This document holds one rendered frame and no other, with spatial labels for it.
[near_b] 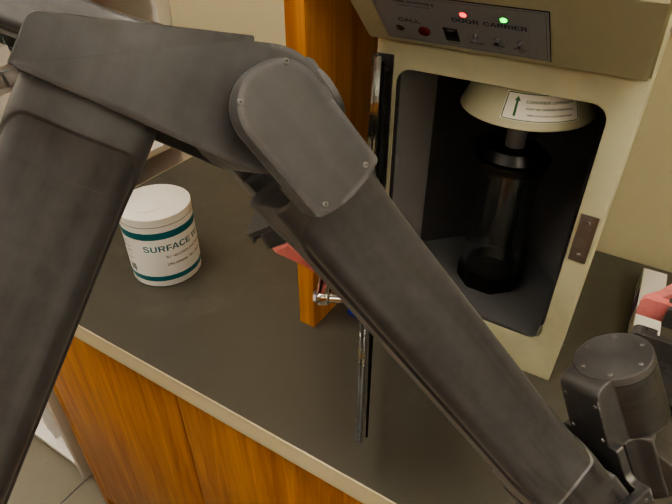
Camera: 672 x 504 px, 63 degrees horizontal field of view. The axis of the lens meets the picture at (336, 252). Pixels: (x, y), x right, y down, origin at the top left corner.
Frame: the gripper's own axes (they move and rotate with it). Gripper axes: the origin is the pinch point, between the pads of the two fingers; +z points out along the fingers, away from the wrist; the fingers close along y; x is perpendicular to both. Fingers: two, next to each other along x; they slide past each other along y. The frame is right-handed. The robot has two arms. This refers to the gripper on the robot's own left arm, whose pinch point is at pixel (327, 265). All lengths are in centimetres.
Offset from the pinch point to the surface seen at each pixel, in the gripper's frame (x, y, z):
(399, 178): -22.3, -7.9, 3.7
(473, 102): -19.4, -21.5, -4.1
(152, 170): -108, 82, 10
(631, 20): 0.0, -35.9, -13.2
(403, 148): -22.7, -10.2, -0.3
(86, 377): -22, 69, 20
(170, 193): -33.9, 33.7, -4.7
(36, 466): -44, 142, 63
